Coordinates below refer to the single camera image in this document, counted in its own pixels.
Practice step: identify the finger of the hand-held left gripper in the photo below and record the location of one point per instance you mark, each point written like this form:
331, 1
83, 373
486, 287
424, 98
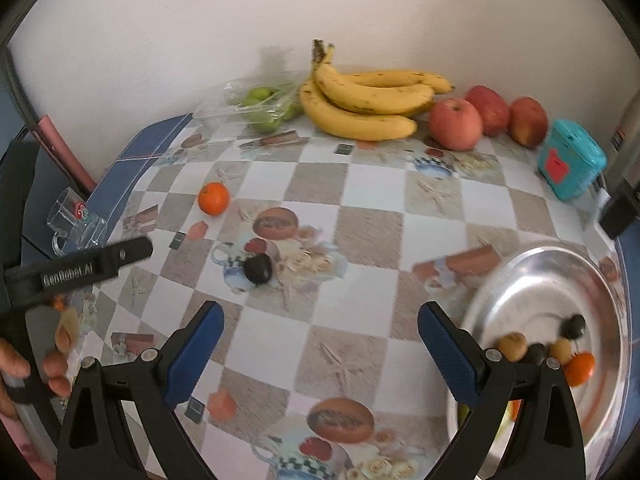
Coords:
132, 252

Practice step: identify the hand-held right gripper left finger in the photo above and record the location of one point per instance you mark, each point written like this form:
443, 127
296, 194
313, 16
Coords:
197, 355

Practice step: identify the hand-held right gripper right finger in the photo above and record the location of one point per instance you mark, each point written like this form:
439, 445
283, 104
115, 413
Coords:
447, 355

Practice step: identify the brown kiwi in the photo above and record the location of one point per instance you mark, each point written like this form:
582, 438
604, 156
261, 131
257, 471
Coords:
512, 345
560, 350

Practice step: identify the green apple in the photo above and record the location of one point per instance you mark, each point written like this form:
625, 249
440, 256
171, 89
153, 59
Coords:
512, 410

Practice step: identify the dark purple plum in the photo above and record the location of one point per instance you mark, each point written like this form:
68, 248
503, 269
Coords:
573, 326
535, 354
257, 269

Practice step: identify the round metal plate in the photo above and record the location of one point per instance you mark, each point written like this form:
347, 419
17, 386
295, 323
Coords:
545, 290

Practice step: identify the person's left hand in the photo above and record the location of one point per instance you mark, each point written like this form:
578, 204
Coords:
57, 372

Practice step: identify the clear glass mug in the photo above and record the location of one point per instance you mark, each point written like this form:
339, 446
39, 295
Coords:
75, 220

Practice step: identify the orange tangerine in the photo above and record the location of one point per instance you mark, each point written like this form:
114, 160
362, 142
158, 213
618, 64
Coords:
580, 367
214, 198

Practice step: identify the checkered printed tablecloth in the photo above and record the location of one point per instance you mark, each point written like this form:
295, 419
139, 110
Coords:
370, 240

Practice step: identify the clear bag of green jujubes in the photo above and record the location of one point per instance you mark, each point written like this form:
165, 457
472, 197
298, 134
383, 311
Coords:
260, 105

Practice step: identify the black power adapter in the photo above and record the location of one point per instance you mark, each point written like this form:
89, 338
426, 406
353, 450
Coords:
617, 217

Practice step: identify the teal plastic box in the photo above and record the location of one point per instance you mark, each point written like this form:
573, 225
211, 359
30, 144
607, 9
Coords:
570, 160

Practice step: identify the pink red apple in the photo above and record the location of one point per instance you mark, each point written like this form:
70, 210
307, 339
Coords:
455, 124

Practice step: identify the dark red apple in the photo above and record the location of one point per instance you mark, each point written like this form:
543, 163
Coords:
527, 121
487, 107

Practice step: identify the yellow banana bunch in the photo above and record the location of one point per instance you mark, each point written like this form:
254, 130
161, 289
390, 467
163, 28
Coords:
360, 115

